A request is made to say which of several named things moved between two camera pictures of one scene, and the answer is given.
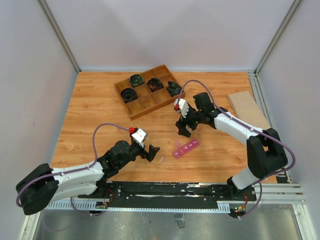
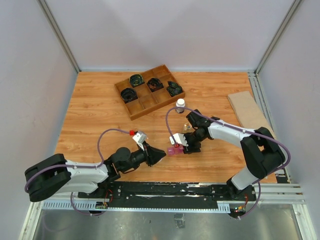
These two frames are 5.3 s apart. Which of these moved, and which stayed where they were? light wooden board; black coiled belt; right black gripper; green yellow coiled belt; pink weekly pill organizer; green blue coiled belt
Moved: pink weekly pill organizer; right black gripper
Stayed: black coiled belt; green yellow coiled belt; light wooden board; green blue coiled belt
